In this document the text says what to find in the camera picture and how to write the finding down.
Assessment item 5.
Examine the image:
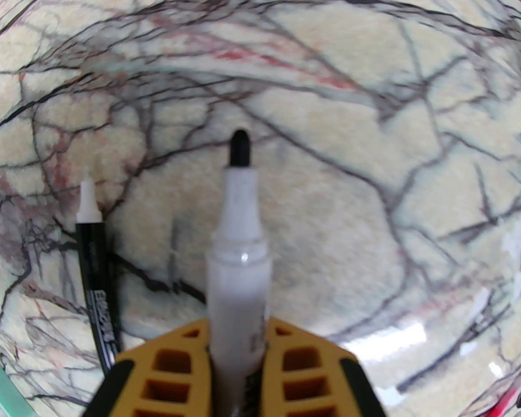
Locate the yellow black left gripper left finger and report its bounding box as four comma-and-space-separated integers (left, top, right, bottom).
85, 318, 213, 417

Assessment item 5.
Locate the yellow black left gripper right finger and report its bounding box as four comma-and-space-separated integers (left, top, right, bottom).
260, 318, 387, 417

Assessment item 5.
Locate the white marker with black tip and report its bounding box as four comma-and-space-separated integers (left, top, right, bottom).
205, 129, 273, 417

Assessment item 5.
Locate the black pen with white tip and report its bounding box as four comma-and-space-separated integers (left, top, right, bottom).
75, 170, 122, 374

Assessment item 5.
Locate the small green alarm clock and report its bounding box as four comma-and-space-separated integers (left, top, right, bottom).
0, 357, 37, 417

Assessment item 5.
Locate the pink highlighter pen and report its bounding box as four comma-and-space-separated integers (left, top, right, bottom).
488, 387, 521, 417

